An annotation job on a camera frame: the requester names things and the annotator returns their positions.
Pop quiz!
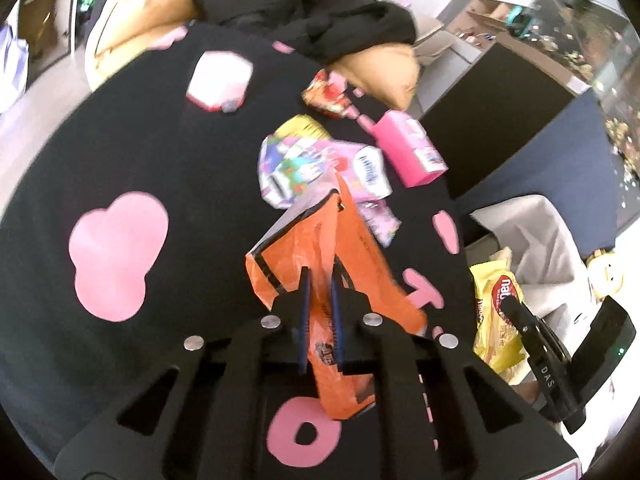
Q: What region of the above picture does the black blanket with pink shapes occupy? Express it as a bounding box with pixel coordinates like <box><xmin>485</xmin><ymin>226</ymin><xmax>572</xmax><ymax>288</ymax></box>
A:
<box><xmin>0</xmin><ymin>20</ymin><xmax>481</xmax><ymax>480</ymax></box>

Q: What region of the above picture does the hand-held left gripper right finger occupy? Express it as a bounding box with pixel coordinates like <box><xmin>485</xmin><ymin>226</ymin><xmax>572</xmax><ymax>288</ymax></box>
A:
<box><xmin>330</xmin><ymin>257</ymin><xmax>581</xmax><ymax>480</ymax></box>

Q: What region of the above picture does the printed tissue packet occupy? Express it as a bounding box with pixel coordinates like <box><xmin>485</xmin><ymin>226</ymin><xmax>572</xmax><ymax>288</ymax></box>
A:
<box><xmin>257</xmin><ymin>132</ymin><xmax>393</xmax><ymax>211</ymax></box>

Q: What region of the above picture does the thin yellow wrapper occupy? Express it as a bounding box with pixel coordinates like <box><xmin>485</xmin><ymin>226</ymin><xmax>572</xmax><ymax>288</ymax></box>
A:
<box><xmin>272</xmin><ymin>114</ymin><xmax>333</xmax><ymax>143</ymax></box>

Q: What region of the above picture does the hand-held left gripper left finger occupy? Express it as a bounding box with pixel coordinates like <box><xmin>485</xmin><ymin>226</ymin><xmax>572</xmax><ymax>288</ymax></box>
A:
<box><xmin>55</xmin><ymin>266</ymin><xmax>313</xmax><ymax>480</ymax></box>

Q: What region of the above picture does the black cabinet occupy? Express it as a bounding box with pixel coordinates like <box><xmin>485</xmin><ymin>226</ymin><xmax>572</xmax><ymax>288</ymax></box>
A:
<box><xmin>420</xmin><ymin>42</ymin><xmax>591</xmax><ymax>201</ymax></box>

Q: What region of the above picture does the glass fish tank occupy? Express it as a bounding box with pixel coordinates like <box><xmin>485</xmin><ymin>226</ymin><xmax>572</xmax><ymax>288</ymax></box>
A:
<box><xmin>520</xmin><ymin>0</ymin><xmax>640</xmax><ymax>231</ymax></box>

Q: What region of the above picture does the orange snack wrapper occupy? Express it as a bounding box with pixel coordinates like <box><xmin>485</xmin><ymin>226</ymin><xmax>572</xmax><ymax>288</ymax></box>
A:
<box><xmin>245</xmin><ymin>172</ymin><xmax>428</xmax><ymax>421</ymax></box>

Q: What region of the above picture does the black cloth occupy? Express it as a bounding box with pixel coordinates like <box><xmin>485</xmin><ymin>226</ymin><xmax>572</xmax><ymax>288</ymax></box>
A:
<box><xmin>90</xmin><ymin>0</ymin><xmax>418</xmax><ymax>66</ymax></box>

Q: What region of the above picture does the pink cardboard box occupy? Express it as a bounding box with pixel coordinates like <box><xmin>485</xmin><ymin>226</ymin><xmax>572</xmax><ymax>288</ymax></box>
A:
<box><xmin>372</xmin><ymin>110</ymin><xmax>448</xmax><ymax>188</ymax></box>

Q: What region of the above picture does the pink octagonal box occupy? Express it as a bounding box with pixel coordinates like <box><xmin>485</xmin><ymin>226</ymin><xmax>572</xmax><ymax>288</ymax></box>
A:
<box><xmin>186</xmin><ymin>50</ymin><xmax>255</xmax><ymax>113</ymax></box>

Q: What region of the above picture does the purple bag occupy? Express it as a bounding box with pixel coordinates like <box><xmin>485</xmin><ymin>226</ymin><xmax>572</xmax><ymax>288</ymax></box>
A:
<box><xmin>0</xmin><ymin>0</ymin><xmax>31</xmax><ymax>113</ymax></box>

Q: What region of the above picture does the dark blue panel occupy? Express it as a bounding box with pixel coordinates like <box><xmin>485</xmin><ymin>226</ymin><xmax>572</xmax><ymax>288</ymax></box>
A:
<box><xmin>452</xmin><ymin>90</ymin><xmax>621</xmax><ymax>246</ymax></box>

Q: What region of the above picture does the yellow wafer wrapper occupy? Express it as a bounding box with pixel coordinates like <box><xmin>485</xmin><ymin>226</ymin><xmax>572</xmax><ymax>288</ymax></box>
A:
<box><xmin>469</xmin><ymin>260</ymin><xmax>531</xmax><ymax>376</ymax></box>

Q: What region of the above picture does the white shelf with toys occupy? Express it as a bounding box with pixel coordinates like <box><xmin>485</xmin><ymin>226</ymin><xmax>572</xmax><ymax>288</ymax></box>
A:
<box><xmin>415</xmin><ymin>0</ymin><xmax>541</xmax><ymax>111</ymax></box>

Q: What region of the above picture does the orange sofa cushion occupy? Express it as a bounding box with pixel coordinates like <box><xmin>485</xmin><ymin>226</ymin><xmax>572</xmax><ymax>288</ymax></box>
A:
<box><xmin>82</xmin><ymin>0</ymin><xmax>418</xmax><ymax>111</ymax></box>

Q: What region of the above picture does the bin with white bag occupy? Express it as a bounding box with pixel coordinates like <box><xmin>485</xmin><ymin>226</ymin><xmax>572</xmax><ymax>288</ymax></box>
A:
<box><xmin>467</xmin><ymin>194</ymin><xmax>608</xmax><ymax>386</ymax></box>

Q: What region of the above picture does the pink purple printed wrapper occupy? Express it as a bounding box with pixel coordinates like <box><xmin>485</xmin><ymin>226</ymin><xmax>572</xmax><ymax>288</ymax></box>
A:
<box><xmin>357</xmin><ymin>199</ymin><xmax>402</xmax><ymax>247</ymax></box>

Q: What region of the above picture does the wooden glass-door cabinet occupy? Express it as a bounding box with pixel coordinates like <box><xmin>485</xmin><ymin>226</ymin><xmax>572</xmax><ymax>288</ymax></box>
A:
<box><xmin>15</xmin><ymin>0</ymin><xmax>83</xmax><ymax>61</ymax></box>

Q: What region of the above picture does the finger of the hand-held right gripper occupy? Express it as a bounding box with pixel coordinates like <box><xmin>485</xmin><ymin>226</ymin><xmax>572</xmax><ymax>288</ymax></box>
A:
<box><xmin>500</xmin><ymin>299</ymin><xmax>567</xmax><ymax>367</ymax></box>

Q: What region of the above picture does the red printed snack wrapper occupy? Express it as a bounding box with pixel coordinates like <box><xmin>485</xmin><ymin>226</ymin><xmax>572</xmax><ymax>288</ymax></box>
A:
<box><xmin>301</xmin><ymin>67</ymin><xmax>358</xmax><ymax>120</ymax></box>

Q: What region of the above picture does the yellow cartoon toy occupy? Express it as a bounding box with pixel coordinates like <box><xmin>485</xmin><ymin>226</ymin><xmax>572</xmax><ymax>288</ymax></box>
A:
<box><xmin>586</xmin><ymin>250</ymin><xmax>626</xmax><ymax>296</ymax></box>

